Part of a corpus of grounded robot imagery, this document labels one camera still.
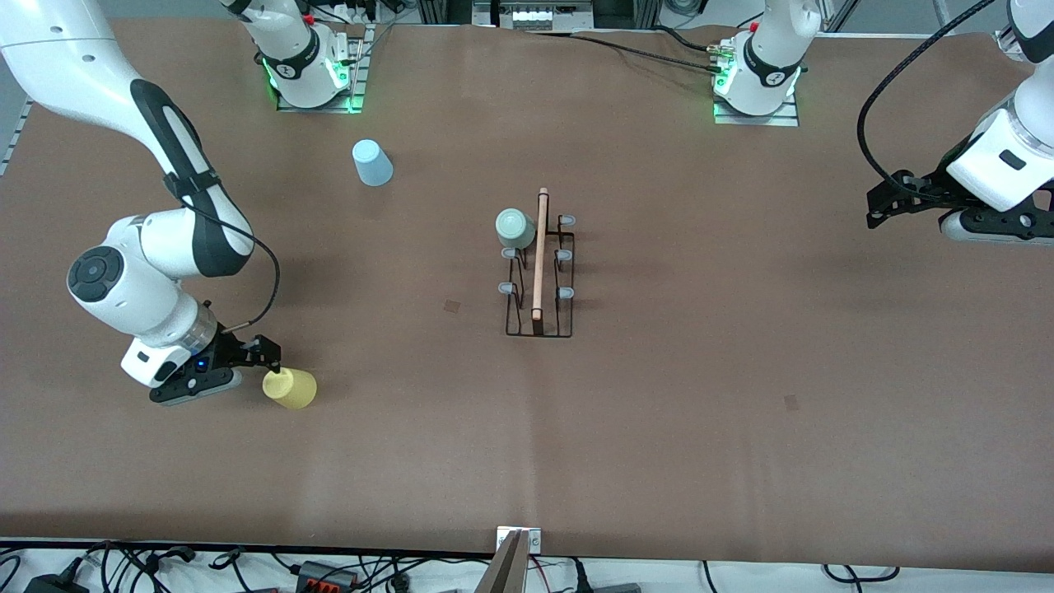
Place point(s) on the light blue plastic cup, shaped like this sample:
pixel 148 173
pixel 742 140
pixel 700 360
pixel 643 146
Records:
pixel 373 163

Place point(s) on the white power strip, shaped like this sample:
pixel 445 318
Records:
pixel 354 10

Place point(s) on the aluminium profile beam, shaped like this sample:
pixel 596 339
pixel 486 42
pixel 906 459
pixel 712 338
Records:
pixel 504 572

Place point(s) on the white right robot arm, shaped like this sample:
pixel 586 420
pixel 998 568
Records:
pixel 132 288

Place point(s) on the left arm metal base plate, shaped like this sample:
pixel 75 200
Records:
pixel 782 119

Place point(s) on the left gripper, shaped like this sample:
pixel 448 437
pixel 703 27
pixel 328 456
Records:
pixel 939 184

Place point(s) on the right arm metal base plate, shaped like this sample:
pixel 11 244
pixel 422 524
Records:
pixel 359 78

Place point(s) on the brown table cover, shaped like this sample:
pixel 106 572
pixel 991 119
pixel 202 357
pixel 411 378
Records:
pixel 659 461

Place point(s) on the pale green plastic cup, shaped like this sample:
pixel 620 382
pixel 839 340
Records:
pixel 514 228

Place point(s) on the yellow plastic cup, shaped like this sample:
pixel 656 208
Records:
pixel 292 389

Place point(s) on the orange black connector block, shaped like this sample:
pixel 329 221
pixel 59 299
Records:
pixel 325 574

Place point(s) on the silver control box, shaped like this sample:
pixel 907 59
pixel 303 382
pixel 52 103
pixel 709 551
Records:
pixel 531 16

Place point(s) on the small metal bracket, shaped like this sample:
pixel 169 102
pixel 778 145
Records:
pixel 533 539

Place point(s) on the aluminium corner profile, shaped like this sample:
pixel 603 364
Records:
pixel 1006 39

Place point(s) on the aluminium frame rail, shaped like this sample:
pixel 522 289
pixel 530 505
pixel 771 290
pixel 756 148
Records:
pixel 12 140

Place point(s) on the black power adapter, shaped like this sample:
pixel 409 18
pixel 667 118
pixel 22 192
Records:
pixel 53 585

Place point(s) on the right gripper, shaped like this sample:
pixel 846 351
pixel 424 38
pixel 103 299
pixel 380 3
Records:
pixel 230 347

